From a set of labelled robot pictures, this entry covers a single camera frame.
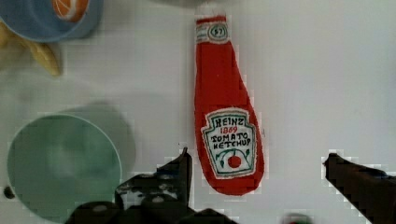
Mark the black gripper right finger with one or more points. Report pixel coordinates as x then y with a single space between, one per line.
370 190

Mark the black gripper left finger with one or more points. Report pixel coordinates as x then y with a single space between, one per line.
171 180

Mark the red plush ketchup bottle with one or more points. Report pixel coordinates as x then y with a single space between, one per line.
228 137

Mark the green mug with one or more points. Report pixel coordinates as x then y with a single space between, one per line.
60 161

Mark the yellow banana toy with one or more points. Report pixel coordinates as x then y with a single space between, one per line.
42 53

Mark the orange slice toy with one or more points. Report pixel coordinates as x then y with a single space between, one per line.
70 10

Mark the blue small bowl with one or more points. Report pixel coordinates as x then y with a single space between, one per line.
36 20

